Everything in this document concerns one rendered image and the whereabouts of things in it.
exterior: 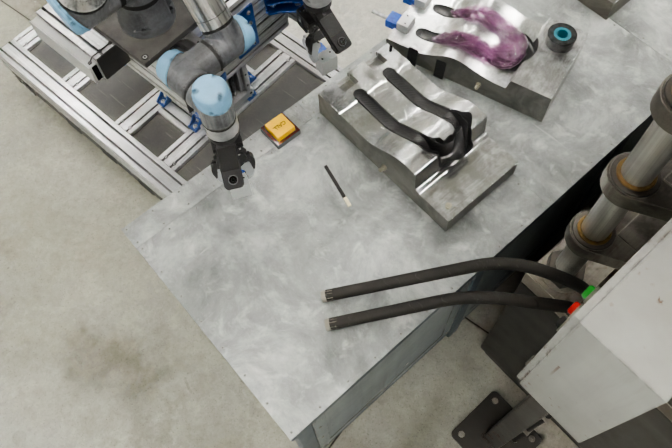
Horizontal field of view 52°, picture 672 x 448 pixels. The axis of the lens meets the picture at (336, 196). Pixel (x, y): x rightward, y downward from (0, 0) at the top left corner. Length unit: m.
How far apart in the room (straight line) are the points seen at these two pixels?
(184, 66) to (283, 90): 1.30
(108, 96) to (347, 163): 1.30
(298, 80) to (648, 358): 2.00
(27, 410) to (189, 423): 0.57
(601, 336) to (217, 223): 1.08
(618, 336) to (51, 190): 2.39
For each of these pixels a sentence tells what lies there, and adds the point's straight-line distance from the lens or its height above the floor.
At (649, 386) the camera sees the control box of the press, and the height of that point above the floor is 1.47.
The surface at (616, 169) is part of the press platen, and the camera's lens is 1.37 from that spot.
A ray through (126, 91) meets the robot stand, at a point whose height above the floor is 0.21.
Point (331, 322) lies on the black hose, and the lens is 1.65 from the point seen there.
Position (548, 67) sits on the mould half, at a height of 0.91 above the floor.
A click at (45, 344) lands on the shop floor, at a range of 2.73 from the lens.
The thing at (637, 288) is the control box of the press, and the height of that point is 1.47.
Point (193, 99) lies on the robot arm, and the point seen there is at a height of 1.28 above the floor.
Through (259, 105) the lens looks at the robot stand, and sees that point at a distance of 2.71.
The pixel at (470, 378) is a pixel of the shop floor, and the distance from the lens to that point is 2.50.
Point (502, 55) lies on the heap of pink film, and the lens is 1.99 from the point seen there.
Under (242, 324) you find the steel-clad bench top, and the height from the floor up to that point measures 0.80.
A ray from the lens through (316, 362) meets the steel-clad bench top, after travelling 1.66.
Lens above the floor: 2.41
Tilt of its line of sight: 63 degrees down
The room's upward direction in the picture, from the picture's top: 3 degrees counter-clockwise
